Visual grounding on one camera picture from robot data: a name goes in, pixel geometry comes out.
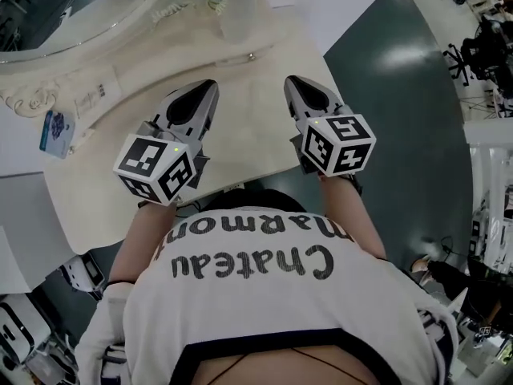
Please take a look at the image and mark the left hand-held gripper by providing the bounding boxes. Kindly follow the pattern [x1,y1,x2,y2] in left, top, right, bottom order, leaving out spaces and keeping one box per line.
[112,79,220,207]

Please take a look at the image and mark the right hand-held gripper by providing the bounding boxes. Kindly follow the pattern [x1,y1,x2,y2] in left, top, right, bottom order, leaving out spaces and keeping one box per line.
[283,75,377,178]

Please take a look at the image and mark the cream ornate dressing table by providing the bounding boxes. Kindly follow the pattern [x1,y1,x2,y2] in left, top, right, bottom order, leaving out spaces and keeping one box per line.
[0,0,345,254]

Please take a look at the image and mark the small cream drawer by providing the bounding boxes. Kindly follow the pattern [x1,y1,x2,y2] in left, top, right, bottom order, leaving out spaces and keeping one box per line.
[214,42,277,67]

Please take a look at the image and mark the person's right forearm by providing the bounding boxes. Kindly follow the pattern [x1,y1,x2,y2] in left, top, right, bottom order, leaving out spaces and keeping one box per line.
[319,172,388,262]

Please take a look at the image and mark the person's left forearm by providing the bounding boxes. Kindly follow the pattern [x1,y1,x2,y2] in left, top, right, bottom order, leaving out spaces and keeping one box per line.
[108,202,180,286]

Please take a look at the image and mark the white paper label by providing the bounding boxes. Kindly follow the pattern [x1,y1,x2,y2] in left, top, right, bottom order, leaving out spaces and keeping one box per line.
[74,81,118,116]

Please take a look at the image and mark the clear glass vase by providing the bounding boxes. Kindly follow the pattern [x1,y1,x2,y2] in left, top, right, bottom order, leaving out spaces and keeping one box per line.
[218,0,257,42]

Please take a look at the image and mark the black trousers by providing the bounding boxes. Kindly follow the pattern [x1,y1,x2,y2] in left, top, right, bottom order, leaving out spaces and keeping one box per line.
[198,188,308,216]

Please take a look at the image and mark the blue printed packet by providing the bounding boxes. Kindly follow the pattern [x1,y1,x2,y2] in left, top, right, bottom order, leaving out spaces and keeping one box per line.
[38,109,77,160]

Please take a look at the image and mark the black office chair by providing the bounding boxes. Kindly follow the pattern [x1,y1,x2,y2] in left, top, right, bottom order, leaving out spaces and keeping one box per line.
[442,14,513,87]

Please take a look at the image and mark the white shelving rack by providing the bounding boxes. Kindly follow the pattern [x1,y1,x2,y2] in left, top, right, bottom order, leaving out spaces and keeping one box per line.
[463,120,513,272]

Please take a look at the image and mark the white device with screen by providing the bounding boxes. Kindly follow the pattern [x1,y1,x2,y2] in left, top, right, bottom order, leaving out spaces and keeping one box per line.
[59,252,106,296]

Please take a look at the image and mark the white printed shirt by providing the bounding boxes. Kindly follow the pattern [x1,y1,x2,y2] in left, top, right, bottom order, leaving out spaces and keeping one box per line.
[75,205,460,385]

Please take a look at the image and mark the white boxy appliance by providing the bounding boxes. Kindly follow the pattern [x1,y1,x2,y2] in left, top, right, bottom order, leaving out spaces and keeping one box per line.
[0,301,38,372]

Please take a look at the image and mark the oval mirror cream ornate frame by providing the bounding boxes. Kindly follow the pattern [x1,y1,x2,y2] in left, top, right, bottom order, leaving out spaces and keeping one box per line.
[0,0,161,116]

